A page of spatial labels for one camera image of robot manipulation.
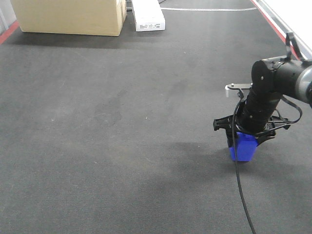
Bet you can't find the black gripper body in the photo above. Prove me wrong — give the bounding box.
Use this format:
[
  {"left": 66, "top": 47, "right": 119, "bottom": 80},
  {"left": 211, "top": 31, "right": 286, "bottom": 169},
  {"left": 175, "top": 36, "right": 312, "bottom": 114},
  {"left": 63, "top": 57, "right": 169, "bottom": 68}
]
[{"left": 213, "top": 115, "right": 291, "bottom": 148}]

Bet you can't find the blue plastic parts cup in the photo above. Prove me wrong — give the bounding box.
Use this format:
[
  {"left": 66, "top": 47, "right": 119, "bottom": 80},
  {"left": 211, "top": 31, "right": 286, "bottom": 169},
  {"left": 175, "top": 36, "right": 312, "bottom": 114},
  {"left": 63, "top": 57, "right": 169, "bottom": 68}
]
[{"left": 228, "top": 132, "right": 258, "bottom": 162}]

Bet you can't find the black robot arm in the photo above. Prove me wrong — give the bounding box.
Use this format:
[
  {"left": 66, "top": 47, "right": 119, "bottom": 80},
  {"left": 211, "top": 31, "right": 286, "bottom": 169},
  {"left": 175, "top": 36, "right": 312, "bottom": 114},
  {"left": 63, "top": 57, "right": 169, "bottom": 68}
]
[{"left": 213, "top": 57, "right": 312, "bottom": 147}]

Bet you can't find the black conveyor belt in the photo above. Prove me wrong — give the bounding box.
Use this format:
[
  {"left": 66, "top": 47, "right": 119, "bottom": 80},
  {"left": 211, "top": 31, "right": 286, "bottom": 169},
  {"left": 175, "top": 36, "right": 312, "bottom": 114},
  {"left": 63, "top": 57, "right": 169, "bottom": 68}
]
[{"left": 0, "top": 0, "right": 312, "bottom": 234}]

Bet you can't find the long white flat box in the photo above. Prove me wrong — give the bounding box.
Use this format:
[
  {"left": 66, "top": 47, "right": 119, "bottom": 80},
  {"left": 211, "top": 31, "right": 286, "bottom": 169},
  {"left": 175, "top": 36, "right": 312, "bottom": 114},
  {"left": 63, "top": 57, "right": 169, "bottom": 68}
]
[{"left": 132, "top": 0, "right": 166, "bottom": 32}]

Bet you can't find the large open cardboard box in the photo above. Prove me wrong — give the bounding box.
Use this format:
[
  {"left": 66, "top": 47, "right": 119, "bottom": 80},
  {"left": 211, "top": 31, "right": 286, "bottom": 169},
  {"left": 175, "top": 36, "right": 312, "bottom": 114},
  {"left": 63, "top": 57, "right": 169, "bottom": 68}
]
[{"left": 11, "top": 0, "right": 127, "bottom": 36}]

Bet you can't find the black cable from gripper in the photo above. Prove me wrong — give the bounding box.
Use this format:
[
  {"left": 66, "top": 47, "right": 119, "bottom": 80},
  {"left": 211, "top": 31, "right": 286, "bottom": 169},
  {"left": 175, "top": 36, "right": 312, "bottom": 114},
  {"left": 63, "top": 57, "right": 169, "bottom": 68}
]
[{"left": 231, "top": 99, "right": 257, "bottom": 234}]

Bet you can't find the white cable on belt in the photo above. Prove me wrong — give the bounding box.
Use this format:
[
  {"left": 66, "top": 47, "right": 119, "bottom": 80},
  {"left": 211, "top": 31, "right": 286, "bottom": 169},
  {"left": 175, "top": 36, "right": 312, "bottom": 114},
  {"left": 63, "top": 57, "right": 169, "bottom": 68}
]
[{"left": 160, "top": 7, "right": 258, "bottom": 12}]

